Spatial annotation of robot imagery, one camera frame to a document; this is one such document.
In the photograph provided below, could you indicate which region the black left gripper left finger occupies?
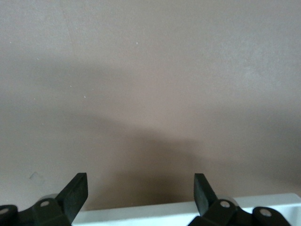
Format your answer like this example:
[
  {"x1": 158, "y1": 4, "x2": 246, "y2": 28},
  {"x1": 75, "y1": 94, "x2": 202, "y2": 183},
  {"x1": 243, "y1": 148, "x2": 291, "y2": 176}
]
[{"x1": 0, "y1": 172, "x2": 88, "y2": 226}]

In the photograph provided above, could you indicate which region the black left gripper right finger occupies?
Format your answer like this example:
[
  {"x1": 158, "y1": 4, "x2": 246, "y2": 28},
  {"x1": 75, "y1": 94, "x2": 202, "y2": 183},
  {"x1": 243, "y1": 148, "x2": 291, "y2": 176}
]
[{"x1": 187, "y1": 173, "x2": 293, "y2": 226}]

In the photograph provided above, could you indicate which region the white tray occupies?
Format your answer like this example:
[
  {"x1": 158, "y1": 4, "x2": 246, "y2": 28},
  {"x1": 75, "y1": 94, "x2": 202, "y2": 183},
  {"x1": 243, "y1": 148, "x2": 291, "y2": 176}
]
[{"x1": 70, "y1": 193, "x2": 301, "y2": 226}]

